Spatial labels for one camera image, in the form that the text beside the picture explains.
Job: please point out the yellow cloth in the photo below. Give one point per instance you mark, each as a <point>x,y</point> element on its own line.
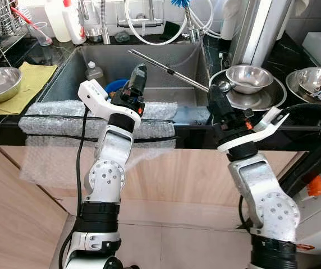
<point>37,84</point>

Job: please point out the wide steel basin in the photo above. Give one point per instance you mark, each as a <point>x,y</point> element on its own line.
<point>294,91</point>

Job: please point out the blue plastic bowl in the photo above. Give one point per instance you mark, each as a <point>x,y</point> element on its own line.
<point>114,85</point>

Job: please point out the clear plastic cup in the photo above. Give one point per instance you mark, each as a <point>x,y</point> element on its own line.
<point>37,31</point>

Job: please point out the flexible steel gooseneck faucet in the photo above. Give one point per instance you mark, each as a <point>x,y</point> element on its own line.
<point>105,25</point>

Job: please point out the white spray bottle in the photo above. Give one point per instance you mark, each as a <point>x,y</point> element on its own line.
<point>56,22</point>

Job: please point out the long steel rod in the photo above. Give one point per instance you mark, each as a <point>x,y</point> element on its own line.
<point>169,70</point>

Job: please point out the steel bowl holding utensils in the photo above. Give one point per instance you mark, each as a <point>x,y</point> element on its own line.
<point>312,78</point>

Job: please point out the dark green sponge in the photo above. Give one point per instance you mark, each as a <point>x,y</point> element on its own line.
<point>172,31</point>

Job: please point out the grey scrubber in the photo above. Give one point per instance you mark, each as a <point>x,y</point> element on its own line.
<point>121,37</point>

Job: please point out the small steel bowl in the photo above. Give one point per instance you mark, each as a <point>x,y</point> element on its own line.
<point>93,36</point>

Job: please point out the clear bottle with white cap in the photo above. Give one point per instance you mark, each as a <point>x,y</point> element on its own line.
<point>95,74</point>

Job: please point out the orange tag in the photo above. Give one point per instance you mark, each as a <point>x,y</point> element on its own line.
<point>316,186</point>

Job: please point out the white washing machine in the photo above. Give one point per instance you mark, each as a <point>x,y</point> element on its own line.
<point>317,218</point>

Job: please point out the light wooden cabinet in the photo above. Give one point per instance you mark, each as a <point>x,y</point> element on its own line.
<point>194,179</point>

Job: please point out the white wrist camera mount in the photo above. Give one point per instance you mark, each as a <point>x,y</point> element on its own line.
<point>261,131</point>
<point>93,95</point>

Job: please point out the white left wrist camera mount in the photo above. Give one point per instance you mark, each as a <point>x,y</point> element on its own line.
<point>93,95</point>

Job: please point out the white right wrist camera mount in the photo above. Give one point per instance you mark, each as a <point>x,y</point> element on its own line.
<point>261,131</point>

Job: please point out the blue bottle brush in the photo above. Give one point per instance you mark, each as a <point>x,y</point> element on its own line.
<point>180,3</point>

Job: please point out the stainless steel sink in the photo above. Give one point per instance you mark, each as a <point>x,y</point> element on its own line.
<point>163,94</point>

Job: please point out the wide shallow steel plate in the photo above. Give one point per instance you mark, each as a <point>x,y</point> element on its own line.
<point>261,102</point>

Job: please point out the steel spoon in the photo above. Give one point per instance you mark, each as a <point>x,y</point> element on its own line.
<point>223,86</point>

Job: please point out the white bottle with red pump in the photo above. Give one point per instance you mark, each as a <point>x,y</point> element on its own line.
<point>75,28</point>

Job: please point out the clear bubble wrap sheet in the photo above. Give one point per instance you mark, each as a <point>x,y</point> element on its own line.
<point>54,126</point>

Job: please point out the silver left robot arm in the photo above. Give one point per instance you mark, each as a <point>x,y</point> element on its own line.
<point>101,174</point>

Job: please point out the steel tap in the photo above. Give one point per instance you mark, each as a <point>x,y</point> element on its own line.
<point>141,23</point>

